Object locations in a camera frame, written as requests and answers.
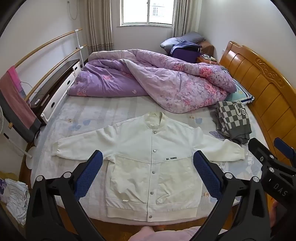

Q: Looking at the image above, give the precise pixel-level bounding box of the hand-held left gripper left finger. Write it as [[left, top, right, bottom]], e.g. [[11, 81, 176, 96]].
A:
[[25, 150, 109, 241]]

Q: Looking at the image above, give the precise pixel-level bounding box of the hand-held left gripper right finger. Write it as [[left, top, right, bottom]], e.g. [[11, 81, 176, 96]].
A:
[[193, 150, 271, 241]]

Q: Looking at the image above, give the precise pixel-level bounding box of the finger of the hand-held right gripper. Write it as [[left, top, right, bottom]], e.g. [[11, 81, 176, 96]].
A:
[[248, 138, 278, 167], [274, 138, 296, 167]]

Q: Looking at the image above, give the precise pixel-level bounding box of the white jacket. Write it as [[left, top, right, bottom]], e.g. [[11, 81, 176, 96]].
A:
[[51, 111, 245, 223]]

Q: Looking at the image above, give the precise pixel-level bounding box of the person's right hand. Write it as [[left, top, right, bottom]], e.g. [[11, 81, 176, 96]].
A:
[[269, 199, 281, 229]]

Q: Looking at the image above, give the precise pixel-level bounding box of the grey checkered sweater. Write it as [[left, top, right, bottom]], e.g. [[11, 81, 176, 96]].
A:
[[210, 101, 252, 145]]

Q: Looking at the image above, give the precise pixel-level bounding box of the light blue pillow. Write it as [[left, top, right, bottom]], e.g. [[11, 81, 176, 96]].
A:
[[225, 77, 255, 105]]

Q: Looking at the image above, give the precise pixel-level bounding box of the bed with floral sheet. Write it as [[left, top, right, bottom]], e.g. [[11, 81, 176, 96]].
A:
[[20, 93, 271, 226]]

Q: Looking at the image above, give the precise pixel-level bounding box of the wooden headboard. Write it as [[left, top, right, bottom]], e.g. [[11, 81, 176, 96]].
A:
[[218, 41, 296, 167]]

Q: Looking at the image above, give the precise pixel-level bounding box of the white patterned cloth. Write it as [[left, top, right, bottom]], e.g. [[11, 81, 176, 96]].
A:
[[0, 178, 30, 225]]

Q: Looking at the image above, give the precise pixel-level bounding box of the person's pink clothing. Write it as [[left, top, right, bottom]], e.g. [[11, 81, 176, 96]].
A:
[[127, 226, 228, 241]]

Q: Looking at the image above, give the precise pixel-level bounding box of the pink and grey towel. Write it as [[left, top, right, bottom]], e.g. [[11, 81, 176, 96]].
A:
[[0, 65, 42, 142]]

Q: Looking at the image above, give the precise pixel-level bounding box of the purple floral quilt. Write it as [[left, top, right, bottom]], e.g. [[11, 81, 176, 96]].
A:
[[67, 49, 237, 114]]

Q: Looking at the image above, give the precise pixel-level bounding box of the wooden nightstand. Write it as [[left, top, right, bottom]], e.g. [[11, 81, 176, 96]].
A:
[[196, 55, 219, 65]]

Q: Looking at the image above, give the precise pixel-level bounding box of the white fan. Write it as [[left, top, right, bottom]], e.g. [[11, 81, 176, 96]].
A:
[[0, 105, 5, 136]]

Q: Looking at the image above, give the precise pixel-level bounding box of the white dresser with dark top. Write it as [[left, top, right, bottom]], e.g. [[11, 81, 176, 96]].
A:
[[29, 59, 81, 122]]

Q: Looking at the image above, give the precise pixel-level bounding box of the brown cloth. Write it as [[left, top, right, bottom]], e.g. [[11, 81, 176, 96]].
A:
[[200, 41, 214, 57]]

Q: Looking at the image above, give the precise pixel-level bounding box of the purple storage box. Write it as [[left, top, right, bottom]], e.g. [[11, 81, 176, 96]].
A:
[[172, 45, 201, 63]]

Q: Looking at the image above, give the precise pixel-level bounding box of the grey blue bedding pile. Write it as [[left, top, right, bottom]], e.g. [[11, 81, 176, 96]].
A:
[[160, 32, 206, 55]]

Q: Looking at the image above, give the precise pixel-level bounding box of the beige curtain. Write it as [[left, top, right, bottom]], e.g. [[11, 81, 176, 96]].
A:
[[172, 0, 204, 39], [82, 0, 115, 52]]

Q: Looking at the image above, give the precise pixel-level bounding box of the window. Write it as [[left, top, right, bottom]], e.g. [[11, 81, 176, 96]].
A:
[[117, 0, 176, 28]]

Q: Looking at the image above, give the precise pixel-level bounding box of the black cable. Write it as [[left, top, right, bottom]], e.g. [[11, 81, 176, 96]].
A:
[[20, 81, 35, 93]]

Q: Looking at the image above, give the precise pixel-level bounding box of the wooden rail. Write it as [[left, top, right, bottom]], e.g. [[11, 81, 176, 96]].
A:
[[14, 28, 82, 67], [24, 45, 87, 102]]

